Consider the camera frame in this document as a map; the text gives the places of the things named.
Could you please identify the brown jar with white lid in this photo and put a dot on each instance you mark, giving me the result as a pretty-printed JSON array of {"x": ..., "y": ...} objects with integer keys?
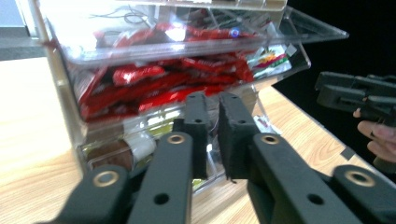
[{"x": 109, "y": 155}]

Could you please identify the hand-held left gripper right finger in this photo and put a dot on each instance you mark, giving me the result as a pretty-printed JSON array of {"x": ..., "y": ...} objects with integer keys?
[{"x": 274, "y": 174}]

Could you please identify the pile of red snack packets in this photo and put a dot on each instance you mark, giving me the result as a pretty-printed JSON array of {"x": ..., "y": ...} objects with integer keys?
[{"x": 137, "y": 74}]

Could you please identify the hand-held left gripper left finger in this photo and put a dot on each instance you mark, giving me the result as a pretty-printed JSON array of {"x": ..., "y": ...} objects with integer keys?
[{"x": 174, "y": 174}]

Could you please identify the clear acrylic drawer organizer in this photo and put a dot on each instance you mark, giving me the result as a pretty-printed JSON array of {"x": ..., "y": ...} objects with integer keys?
[{"x": 62, "y": 93}]

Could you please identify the grey tape strip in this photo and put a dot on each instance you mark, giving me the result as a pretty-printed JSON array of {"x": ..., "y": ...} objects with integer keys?
[{"x": 347, "y": 153}]

